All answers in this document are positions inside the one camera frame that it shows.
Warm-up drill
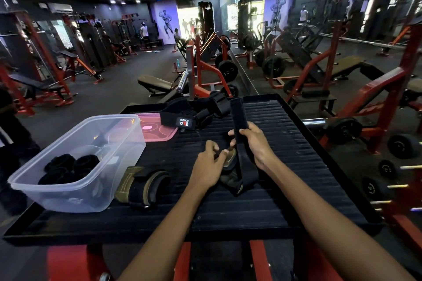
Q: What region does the clear plastic container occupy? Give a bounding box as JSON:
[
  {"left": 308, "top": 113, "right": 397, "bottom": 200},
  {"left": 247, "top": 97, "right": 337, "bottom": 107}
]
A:
[{"left": 7, "top": 114, "right": 147, "bottom": 213}]

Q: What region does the white air conditioner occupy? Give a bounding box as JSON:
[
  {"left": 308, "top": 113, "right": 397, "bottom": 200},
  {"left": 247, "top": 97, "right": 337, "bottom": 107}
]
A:
[{"left": 47, "top": 2, "right": 74, "bottom": 14}]

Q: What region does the chrome barbell sleeve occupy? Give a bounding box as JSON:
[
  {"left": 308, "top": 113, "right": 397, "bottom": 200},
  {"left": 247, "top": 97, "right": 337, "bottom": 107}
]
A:
[{"left": 176, "top": 70, "right": 189, "bottom": 94}]

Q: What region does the black weight stack machine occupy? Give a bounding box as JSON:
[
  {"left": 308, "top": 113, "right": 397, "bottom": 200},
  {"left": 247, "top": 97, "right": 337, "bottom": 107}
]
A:
[{"left": 77, "top": 17, "right": 106, "bottom": 67}]

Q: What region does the black ribbed platform tray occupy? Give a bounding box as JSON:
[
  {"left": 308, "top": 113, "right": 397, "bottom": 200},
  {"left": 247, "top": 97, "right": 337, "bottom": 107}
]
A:
[{"left": 3, "top": 94, "right": 385, "bottom": 281}]

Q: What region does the black low bench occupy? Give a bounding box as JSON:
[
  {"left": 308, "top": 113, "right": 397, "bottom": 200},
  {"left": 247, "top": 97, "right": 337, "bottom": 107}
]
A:
[{"left": 138, "top": 74, "right": 175, "bottom": 97}]

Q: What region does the black cable tower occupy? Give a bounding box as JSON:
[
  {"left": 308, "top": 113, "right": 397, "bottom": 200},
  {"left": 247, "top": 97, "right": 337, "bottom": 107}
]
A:
[{"left": 197, "top": 1, "right": 215, "bottom": 36}]

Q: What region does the red plate-loaded machine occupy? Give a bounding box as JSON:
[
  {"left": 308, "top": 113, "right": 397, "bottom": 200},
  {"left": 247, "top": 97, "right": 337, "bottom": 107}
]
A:
[{"left": 186, "top": 32, "right": 240, "bottom": 99}]

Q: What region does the large wall mirror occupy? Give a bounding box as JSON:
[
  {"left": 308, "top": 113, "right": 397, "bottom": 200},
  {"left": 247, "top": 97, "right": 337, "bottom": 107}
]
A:
[{"left": 227, "top": 0, "right": 422, "bottom": 249}]

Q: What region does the person's right forearm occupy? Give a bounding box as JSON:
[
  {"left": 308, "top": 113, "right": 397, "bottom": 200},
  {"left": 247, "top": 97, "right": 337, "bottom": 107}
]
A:
[{"left": 263, "top": 159, "right": 416, "bottom": 281}]

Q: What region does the purple bodybuilder wall mural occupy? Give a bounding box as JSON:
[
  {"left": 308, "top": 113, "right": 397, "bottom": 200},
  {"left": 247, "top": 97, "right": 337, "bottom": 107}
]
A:
[{"left": 151, "top": 0, "right": 181, "bottom": 45}]

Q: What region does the person's left hand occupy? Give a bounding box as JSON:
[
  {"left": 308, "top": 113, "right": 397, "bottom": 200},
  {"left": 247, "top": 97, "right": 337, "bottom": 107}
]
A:
[{"left": 188, "top": 140, "right": 230, "bottom": 192}]

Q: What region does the red power rack with bench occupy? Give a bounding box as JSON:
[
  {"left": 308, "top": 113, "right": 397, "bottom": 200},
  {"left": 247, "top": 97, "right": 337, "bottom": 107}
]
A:
[{"left": 0, "top": 11, "right": 78, "bottom": 117}]

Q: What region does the pink plastic lid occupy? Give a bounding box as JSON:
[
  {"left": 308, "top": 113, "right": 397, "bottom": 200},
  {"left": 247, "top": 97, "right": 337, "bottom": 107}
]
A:
[{"left": 133, "top": 112, "right": 178, "bottom": 142}]

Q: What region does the black weight plate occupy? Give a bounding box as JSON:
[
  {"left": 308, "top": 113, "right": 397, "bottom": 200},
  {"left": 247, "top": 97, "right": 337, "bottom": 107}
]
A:
[{"left": 217, "top": 59, "right": 239, "bottom": 82}]

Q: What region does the red incline bench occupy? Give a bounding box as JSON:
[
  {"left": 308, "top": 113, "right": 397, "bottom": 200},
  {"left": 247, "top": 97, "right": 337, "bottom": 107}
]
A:
[{"left": 58, "top": 50, "right": 106, "bottom": 84}]

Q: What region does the person's right hand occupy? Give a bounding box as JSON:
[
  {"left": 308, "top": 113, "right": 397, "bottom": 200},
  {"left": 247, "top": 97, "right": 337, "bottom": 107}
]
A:
[{"left": 227, "top": 122, "right": 279, "bottom": 173}]

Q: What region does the person's left forearm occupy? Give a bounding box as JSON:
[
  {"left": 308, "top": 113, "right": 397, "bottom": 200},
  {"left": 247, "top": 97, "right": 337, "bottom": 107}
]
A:
[{"left": 117, "top": 182, "right": 215, "bottom": 281}]

